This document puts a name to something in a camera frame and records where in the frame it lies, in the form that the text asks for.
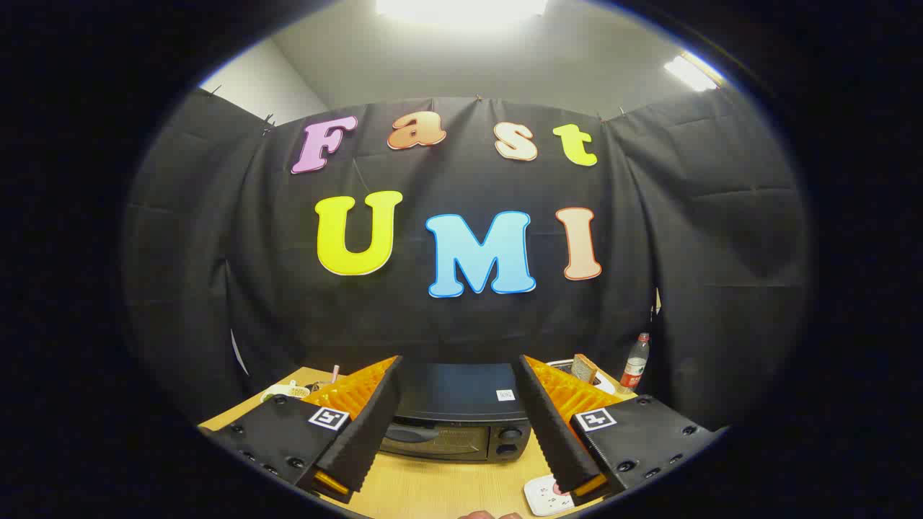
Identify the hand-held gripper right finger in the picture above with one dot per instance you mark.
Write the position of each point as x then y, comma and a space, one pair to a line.
551, 432

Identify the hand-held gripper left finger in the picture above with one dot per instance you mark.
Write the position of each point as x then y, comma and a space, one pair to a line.
368, 432

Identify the white square plate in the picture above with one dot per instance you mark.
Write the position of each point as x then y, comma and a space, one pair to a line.
541, 497

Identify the black toaster oven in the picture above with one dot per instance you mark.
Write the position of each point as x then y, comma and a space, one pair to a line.
461, 393

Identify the white pop-up toaster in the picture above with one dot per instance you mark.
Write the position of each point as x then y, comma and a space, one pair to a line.
606, 385

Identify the brown bread slice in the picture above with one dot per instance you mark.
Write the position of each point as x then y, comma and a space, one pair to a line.
584, 369

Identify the white divided dish with grains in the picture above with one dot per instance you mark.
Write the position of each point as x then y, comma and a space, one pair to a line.
285, 393

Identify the clear bottle with red label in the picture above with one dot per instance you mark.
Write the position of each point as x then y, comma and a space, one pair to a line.
634, 367

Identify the black backdrop cloth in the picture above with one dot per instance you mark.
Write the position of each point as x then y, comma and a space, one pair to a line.
433, 331

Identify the small ceiling light panel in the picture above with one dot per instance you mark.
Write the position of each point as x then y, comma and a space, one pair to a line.
689, 72

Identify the large ceiling light panel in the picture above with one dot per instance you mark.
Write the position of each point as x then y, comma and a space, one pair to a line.
461, 7

